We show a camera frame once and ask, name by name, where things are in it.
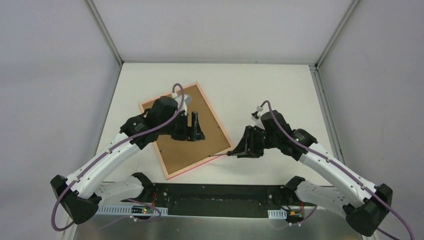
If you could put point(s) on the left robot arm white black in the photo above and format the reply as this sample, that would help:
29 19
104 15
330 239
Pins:
134 135

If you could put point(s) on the left white cable duct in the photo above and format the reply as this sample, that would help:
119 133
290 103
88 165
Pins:
131 209

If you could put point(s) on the black screwdriver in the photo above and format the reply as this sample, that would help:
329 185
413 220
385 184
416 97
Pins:
218 154

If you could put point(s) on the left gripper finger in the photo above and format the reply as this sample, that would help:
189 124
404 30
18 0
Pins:
195 123
196 134

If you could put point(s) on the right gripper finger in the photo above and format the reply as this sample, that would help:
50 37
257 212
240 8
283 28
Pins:
241 154
245 142

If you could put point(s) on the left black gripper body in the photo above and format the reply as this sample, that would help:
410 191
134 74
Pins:
191 127

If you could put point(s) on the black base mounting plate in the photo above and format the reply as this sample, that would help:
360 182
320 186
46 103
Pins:
219 200

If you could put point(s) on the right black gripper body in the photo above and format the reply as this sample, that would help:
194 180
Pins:
251 141

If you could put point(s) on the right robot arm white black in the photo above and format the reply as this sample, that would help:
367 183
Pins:
304 148

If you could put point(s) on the white cable duct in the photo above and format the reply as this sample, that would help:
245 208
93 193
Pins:
277 214
131 209

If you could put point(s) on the right white cable duct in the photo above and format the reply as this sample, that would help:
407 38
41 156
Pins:
277 214

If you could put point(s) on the pink photo frame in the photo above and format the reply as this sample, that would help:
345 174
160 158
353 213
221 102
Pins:
179 157

